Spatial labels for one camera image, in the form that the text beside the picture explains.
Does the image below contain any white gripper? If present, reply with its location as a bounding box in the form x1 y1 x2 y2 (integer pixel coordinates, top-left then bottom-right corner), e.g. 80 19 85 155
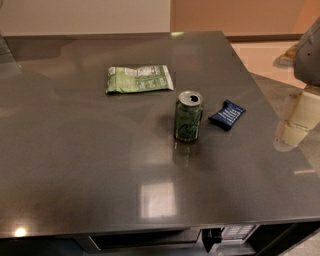
281 85 320 146

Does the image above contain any green soda can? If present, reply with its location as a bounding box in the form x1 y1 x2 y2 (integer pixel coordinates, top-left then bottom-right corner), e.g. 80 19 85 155
174 90 204 142

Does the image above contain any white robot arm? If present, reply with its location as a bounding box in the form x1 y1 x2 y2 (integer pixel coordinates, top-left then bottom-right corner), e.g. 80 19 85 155
280 18 320 146

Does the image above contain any green jalapeno chip bag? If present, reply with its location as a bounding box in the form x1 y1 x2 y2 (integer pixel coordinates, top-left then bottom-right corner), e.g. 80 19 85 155
106 65 174 94

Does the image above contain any blue snack wrapper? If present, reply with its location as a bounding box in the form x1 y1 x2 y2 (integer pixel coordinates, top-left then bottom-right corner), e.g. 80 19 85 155
208 100 246 131

